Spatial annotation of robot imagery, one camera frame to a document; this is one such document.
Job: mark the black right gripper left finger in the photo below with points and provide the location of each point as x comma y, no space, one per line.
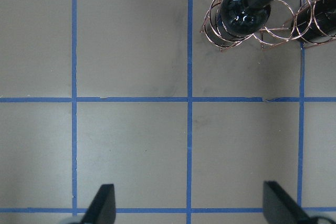
102,209

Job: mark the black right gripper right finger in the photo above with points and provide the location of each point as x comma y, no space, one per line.
279,207

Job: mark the dark wine bottle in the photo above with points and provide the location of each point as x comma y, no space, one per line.
235,20
315,22

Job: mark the copper wire bottle basket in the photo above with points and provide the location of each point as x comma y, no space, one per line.
277,31

